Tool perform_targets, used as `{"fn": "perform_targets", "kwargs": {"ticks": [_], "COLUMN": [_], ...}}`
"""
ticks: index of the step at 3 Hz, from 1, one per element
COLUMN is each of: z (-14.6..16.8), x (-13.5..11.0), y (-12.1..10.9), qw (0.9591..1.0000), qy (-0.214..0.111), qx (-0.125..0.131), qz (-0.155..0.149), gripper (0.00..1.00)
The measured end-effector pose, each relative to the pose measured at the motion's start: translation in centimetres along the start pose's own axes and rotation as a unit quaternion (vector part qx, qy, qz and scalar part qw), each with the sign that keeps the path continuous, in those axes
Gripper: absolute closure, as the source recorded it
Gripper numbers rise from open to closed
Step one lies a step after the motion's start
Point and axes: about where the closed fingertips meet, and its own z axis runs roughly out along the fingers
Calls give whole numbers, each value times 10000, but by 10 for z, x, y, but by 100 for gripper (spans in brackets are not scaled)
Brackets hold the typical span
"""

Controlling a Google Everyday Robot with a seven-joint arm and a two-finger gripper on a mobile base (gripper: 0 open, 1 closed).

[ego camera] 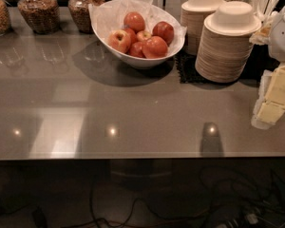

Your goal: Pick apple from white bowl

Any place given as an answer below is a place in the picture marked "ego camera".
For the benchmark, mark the white padded gripper finger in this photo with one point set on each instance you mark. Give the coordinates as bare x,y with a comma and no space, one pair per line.
263,87

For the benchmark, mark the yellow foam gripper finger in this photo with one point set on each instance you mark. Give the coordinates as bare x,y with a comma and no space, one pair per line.
273,107

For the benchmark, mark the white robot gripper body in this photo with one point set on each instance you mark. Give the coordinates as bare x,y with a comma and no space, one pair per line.
283,35

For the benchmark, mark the white oval bowl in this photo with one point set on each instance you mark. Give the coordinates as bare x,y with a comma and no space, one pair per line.
142,63

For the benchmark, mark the red apple right back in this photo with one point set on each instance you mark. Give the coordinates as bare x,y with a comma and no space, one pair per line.
165,31

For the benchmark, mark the red apple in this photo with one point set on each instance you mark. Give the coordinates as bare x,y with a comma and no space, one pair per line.
136,50
165,31
132,35
133,20
154,47

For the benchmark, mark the red apple front right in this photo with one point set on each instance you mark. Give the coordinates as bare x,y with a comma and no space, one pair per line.
154,47

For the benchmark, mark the small yellow-red apple centre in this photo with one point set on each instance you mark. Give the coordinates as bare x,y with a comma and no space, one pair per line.
143,35

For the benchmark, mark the red apple front middle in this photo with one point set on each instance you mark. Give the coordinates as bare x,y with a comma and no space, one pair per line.
136,50

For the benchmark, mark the red apple behind left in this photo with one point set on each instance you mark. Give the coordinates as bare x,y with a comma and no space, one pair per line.
132,35

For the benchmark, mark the red apple top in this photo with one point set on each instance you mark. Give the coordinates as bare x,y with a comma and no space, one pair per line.
133,20

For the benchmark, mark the yellow-red apple left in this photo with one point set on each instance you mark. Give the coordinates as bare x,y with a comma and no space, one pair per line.
120,40

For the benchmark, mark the black mesh mat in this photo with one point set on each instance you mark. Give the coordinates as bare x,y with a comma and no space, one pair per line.
258,61

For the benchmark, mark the white plastic cutlery bunch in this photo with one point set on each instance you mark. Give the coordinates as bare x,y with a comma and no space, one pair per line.
264,10

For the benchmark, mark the front stack of paper bowls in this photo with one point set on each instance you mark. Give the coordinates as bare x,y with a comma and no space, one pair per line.
224,46

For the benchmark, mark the stack of paper bowls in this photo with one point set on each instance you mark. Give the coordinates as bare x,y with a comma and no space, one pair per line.
192,16
224,46

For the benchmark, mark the back stack of paper bowls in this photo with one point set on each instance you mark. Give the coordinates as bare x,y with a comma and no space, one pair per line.
192,16

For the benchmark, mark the power strip under table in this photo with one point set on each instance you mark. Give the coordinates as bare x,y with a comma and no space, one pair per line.
246,220

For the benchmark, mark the white paper liner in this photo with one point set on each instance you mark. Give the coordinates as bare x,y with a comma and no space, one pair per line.
110,16

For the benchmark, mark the right glass jar of cereal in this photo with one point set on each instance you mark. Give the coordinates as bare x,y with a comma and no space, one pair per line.
80,13

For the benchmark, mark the middle glass jar of cereal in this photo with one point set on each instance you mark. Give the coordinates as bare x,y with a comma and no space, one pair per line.
42,16

